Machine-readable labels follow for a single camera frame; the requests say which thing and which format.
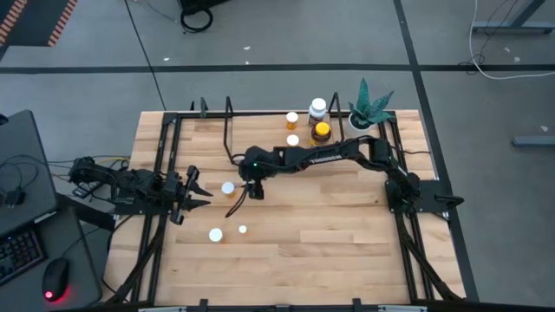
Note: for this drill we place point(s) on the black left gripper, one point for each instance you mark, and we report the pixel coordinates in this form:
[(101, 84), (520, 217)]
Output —
[(173, 186)]

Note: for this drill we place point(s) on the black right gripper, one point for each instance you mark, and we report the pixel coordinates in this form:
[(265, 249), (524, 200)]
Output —
[(256, 167)]

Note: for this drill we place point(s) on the orange pill bottle white cap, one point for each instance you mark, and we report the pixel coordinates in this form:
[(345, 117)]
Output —
[(228, 188), (291, 118)]

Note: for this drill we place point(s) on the narrow orange pill bottle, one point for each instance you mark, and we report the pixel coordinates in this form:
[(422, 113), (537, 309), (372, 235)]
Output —
[(243, 229)]

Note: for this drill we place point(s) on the orange bottle with dark pills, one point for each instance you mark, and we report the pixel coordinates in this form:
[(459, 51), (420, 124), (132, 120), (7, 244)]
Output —
[(292, 140)]

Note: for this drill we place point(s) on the yellow fish oil bottle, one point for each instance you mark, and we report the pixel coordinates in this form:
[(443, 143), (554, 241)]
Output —
[(322, 130)]

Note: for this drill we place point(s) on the white bottle magenta label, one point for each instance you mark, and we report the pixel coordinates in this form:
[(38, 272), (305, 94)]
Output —
[(318, 106)]

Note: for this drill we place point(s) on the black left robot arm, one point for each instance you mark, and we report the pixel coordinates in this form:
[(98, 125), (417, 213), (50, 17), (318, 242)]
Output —
[(130, 184)]

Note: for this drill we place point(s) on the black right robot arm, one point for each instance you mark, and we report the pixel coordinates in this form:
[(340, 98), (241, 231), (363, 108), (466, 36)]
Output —
[(329, 157)]

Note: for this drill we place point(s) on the large orange pill bottle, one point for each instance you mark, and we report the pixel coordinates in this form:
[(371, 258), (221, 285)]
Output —
[(215, 235)]

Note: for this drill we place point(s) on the green plant in white pot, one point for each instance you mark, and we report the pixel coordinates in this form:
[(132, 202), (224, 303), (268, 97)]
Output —
[(362, 123)]

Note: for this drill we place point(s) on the black mouse red light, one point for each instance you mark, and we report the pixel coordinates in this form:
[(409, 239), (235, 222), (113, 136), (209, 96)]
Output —
[(55, 277)]

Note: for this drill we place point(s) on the dark grey desk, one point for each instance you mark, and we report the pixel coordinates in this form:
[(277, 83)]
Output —
[(26, 143)]

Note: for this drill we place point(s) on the black power adapter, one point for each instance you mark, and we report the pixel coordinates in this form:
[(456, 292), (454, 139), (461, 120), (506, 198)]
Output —
[(14, 198)]

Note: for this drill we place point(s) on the black keyboard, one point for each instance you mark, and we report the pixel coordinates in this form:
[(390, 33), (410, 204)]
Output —
[(17, 255)]

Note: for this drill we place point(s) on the orange striped floor mat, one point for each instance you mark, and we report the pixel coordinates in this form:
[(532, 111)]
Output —
[(34, 21)]

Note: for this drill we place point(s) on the grey floor foot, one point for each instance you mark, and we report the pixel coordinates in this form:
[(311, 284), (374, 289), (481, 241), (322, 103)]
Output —
[(533, 141)]

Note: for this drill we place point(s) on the grey desk leg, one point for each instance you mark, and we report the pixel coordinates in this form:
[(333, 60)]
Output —
[(511, 27)]

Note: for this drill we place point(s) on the black table rig frame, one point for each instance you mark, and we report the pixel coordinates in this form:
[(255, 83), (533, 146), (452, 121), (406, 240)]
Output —
[(269, 114)]

